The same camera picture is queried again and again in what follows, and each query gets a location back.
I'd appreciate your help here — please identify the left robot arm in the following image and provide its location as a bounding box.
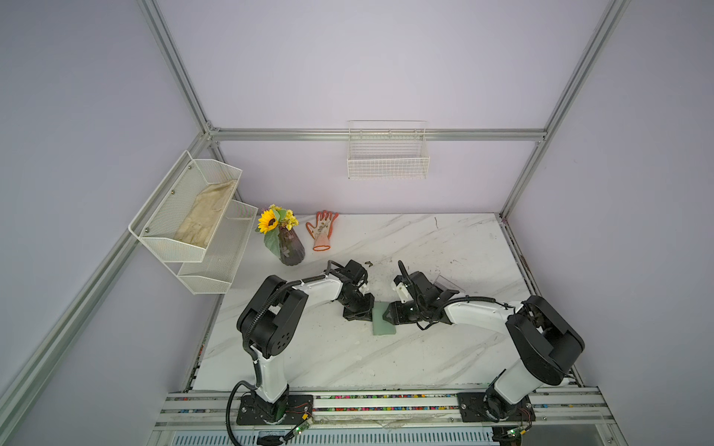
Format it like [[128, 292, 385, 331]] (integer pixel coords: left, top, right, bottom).
[[236, 260, 375, 408]]

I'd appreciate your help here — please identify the dark glass vase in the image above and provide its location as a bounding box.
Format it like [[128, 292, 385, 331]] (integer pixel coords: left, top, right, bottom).
[[278, 227, 306, 266]]

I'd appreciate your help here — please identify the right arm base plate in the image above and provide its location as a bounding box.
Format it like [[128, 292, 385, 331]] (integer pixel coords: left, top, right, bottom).
[[457, 391, 535, 423]]

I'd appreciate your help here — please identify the aluminium front rail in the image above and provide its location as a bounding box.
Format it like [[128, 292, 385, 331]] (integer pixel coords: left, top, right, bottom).
[[154, 386, 615, 431]]

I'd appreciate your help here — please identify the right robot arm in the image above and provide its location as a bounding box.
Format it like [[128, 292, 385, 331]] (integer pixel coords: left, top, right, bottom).
[[382, 271, 585, 422]]

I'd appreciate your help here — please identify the white wire wall basket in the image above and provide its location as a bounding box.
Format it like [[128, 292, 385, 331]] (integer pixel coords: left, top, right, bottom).
[[347, 120, 431, 180]]

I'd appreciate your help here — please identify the beige cloth in shelf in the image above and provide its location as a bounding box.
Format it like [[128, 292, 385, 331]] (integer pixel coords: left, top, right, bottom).
[[175, 180, 238, 248]]

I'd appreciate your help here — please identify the white mesh upper shelf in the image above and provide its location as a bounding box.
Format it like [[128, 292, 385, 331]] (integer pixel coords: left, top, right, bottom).
[[128, 152, 242, 263]]

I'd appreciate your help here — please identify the white mesh lower shelf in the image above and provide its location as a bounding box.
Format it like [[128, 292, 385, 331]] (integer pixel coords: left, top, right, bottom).
[[175, 200, 258, 295]]

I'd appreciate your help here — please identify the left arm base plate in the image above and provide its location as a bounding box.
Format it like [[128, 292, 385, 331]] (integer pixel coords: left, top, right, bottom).
[[234, 394, 314, 426]]

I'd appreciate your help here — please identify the yellow sunflower bouquet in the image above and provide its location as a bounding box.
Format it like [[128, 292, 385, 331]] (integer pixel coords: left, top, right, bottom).
[[256, 204, 299, 234]]

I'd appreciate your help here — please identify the white mesh shelf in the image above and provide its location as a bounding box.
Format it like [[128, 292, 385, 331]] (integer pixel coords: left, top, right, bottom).
[[128, 152, 242, 263], [175, 200, 258, 295]]

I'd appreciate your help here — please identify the clear acrylic card box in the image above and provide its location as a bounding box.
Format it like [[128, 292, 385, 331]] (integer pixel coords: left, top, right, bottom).
[[433, 274, 464, 295]]

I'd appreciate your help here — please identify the green card holder wallet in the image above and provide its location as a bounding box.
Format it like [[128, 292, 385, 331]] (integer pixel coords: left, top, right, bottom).
[[372, 301, 396, 336]]

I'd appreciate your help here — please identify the orange work glove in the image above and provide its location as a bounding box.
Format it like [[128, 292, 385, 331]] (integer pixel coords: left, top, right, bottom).
[[306, 210, 340, 252]]

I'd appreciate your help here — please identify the black corrugated cable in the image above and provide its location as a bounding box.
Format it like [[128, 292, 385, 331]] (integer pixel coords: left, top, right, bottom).
[[224, 259, 347, 446]]

